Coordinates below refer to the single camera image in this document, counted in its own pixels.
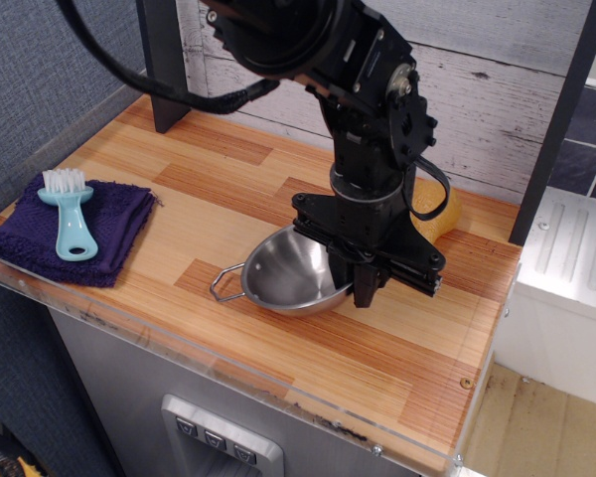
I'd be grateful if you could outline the purple folded cloth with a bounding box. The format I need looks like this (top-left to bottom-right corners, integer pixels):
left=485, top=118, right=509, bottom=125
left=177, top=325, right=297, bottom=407
left=0, top=173, right=156, bottom=288

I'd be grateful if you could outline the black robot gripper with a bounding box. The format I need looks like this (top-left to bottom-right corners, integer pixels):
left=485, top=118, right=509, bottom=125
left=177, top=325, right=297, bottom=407
left=292, top=163, right=446, bottom=308

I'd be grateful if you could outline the yellow object bottom left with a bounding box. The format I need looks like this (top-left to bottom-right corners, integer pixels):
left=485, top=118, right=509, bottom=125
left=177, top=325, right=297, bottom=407
left=12, top=457, right=43, bottom=477

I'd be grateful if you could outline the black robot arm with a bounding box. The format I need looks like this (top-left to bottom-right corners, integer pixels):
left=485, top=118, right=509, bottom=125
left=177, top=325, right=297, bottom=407
left=207, top=1, right=448, bottom=308

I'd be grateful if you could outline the black right upright post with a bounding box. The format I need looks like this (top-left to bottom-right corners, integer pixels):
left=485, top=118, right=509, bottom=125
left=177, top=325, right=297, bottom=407
left=509, top=0, right=596, bottom=245

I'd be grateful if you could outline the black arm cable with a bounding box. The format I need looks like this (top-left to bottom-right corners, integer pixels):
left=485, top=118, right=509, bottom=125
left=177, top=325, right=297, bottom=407
left=54, top=0, right=282, bottom=114

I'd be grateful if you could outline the black left upright post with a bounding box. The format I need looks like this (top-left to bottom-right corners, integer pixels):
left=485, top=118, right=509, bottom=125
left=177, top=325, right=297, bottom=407
left=136, top=0, right=190, bottom=133

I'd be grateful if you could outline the black upright post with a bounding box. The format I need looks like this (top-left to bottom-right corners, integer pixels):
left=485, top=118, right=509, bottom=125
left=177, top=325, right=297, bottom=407
left=509, top=0, right=596, bottom=245
left=136, top=0, right=190, bottom=133

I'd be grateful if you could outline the silver toy fridge cabinet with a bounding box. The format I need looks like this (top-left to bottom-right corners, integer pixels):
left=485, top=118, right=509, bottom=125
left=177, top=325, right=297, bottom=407
left=51, top=310, right=452, bottom=476

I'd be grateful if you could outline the clear acrylic table edge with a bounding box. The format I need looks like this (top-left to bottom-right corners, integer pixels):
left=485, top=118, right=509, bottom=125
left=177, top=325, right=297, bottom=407
left=0, top=234, right=520, bottom=476

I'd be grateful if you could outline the white toy sink counter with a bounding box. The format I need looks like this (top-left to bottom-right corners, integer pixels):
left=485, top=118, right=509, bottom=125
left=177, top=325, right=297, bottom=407
left=494, top=188, right=596, bottom=403

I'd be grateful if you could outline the light blue scrub brush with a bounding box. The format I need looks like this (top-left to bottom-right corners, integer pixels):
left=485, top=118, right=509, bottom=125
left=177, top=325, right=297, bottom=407
left=38, top=168, right=98, bottom=262

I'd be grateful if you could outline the yellow toy chicken drumstick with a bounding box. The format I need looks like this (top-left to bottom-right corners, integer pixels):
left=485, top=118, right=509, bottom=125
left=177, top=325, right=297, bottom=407
left=407, top=179, right=463, bottom=245

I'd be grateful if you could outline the stainless steel colander bowl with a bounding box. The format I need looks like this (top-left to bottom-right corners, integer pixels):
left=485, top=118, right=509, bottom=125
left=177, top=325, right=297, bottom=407
left=210, top=226, right=353, bottom=316

